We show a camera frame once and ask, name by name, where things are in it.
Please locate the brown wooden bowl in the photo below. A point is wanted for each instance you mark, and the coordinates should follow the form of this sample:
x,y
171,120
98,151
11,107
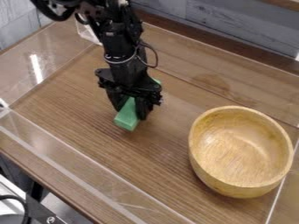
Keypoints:
x,y
241,151

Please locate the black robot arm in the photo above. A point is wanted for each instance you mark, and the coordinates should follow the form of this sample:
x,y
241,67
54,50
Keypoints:
x,y
118,28

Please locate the green rectangular block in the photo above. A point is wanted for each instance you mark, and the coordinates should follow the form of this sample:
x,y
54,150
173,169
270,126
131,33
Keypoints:
x,y
127,118

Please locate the clear acrylic corner bracket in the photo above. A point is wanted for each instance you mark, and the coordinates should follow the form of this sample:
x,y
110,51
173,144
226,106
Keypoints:
x,y
87,34

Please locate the black metal bracket with bolt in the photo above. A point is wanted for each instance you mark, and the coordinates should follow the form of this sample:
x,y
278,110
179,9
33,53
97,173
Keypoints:
x,y
41,215

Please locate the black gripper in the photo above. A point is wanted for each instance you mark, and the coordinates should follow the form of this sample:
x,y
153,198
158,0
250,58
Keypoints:
x,y
118,79

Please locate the clear acrylic barrier walls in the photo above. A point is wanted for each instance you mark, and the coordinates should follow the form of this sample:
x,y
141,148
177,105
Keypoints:
x,y
130,177

